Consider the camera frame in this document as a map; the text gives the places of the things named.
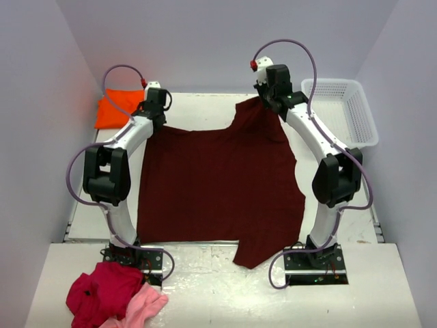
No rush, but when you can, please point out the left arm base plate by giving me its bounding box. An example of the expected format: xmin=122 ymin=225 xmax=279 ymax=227
xmin=100 ymin=244 xmax=163 ymax=287

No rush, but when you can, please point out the pink crumpled t-shirt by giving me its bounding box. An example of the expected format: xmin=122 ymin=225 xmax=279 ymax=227
xmin=100 ymin=283 xmax=169 ymax=327

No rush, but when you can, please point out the white plastic basket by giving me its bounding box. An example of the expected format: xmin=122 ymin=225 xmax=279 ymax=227
xmin=311 ymin=79 xmax=379 ymax=148

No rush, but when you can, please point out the crimson crumpled t-shirt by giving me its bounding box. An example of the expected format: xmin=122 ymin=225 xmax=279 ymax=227
xmin=66 ymin=262 xmax=143 ymax=327

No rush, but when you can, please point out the dark red t-shirt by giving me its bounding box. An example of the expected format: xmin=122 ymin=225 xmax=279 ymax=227
xmin=137 ymin=97 xmax=305 ymax=269

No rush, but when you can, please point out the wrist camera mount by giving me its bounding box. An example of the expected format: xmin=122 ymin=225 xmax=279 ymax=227
xmin=141 ymin=79 xmax=161 ymax=90
xmin=250 ymin=56 xmax=274 ymax=85

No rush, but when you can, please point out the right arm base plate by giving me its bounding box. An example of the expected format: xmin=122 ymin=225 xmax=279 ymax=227
xmin=283 ymin=244 xmax=349 ymax=286

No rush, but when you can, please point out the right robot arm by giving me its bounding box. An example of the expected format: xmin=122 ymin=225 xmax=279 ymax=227
xmin=250 ymin=57 xmax=363 ymax=261

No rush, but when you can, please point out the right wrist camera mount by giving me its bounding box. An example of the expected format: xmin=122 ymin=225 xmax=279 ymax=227
xmin=250 ymin=56 xmax=274 ymax=85

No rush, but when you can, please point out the orange folded t-shirt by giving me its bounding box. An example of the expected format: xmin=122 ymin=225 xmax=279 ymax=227
xmin=94 ymin=89 xmax=144 ymax=129

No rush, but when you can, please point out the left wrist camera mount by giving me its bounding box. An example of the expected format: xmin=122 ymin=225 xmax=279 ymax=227
xmin=141 ymin=79 xmax=161 ymax=90

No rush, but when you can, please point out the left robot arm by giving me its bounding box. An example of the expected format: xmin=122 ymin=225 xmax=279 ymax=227
xmin=83 ymin=82 xmax=172 ymax=249

